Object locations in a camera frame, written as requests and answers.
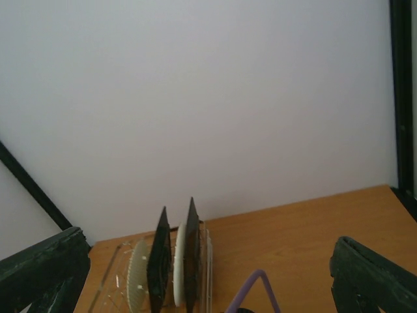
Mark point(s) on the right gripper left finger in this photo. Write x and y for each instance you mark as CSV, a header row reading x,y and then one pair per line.
x,y
48,276

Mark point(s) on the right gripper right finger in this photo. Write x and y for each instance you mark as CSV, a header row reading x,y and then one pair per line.
x,y
365,281

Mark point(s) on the wire metal dish rack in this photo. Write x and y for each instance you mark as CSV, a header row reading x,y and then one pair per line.
x,y
112,293

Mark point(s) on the round woven bamboo plate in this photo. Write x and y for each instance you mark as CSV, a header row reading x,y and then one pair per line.
x,y
136,288

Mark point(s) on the square dark rimmed plate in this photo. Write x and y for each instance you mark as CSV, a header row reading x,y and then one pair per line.
x,y
159,263

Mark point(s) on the round striped white plate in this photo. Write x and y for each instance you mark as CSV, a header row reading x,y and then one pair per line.
x,y
178,266

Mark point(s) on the square floral plate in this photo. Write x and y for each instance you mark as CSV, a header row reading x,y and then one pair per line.
x,y
191,257

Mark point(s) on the left black frame post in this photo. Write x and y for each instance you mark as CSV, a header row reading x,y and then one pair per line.
x,y
28,215

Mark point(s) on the black frame post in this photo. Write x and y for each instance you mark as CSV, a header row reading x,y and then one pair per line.
x,y
28,215
401,43

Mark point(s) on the right black frame post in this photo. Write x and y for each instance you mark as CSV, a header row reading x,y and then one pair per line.
x,y
401,43

